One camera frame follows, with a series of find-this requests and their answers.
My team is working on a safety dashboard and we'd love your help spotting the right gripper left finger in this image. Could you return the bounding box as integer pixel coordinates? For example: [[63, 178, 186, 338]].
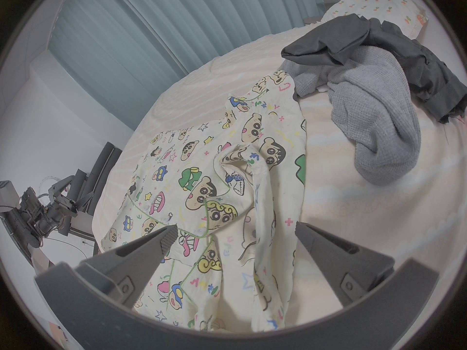
[[75, 225, 179, 304]]

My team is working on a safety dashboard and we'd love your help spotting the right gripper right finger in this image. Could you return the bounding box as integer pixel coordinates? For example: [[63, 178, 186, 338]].
[[295, 222, 396, 307]]

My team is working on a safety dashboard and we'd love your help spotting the white printed pyjama top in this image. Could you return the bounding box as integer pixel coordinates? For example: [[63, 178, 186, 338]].
[[100, 70, 308, 333]]

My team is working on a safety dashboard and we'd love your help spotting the bed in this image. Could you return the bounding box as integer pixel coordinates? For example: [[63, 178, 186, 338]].
[[91, 0, 467, 342]]

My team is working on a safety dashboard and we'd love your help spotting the grey garment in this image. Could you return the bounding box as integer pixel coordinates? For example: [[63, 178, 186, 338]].
[[283, 46, 422, 186]]

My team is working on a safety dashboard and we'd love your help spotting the blue-green curtain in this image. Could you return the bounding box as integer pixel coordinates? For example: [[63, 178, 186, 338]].
[[47, 0, 190, 134], [106, 0, 329, 76]]

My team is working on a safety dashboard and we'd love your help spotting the black garment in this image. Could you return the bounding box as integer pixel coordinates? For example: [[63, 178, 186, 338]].
[[280, 13, 467, 125]]

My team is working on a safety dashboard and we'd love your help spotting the white printed pillow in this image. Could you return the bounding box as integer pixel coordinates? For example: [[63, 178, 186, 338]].
[[321, 0, 430, 40]]

